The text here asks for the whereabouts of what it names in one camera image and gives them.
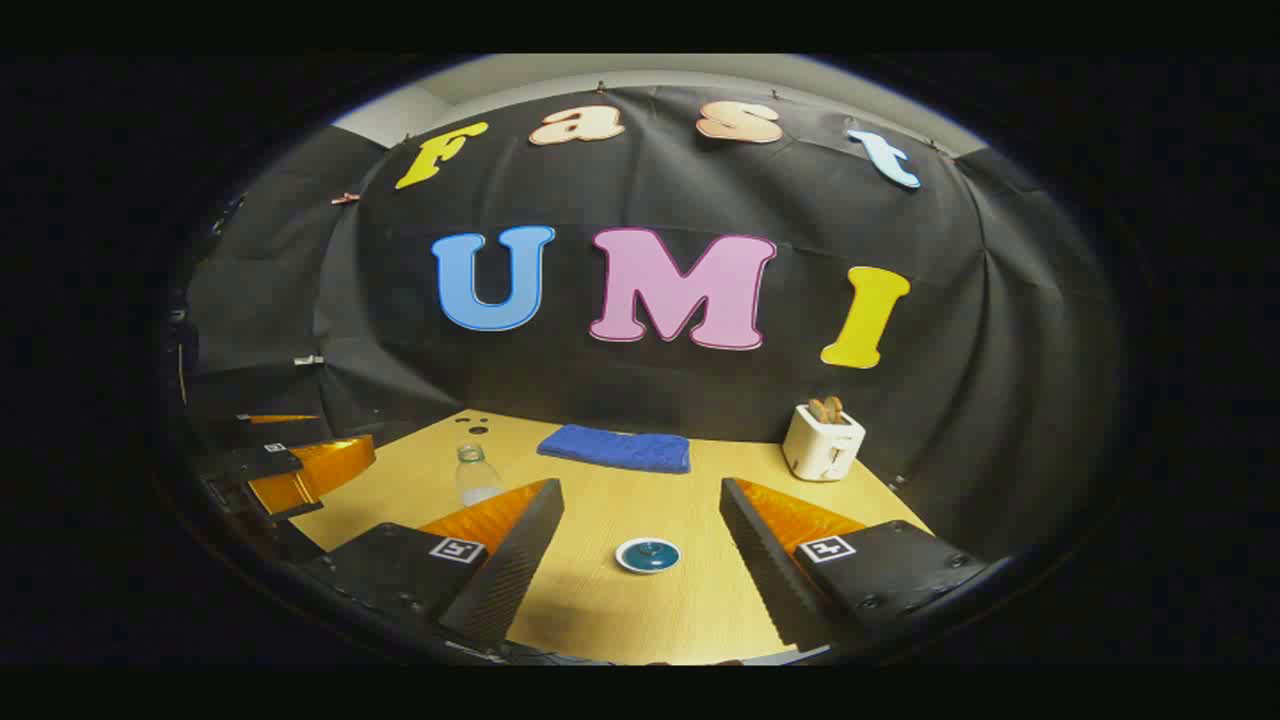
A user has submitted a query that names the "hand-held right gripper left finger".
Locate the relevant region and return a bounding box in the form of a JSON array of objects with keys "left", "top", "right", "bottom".
[{"left": 295, "top": 478, "right": 566, "bottom": 651}]

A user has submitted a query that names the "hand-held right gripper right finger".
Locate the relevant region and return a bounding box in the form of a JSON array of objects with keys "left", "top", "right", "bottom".
[{"left": 718, "top": 477, "right": 993, "bottom": 651}]

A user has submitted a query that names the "clear plastic water bottle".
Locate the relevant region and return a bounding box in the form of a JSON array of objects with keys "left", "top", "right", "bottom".
[{"left": 456, "top": 443, "right": 506, "bottom": 508}]

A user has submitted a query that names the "white teacup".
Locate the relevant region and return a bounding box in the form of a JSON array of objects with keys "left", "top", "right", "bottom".
[{"left": 614, "top": 537, "right": 682, "bottom": 575}]

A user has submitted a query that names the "white toaster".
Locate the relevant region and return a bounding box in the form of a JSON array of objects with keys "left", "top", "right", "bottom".
[{"left": 782, "top": 403, "right": 867, "bottom": 483}]

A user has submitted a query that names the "blue folded towel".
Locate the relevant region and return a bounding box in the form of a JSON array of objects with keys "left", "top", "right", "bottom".
[{"left": 537, "top": 424, "right": 693, "bottom": 475}]

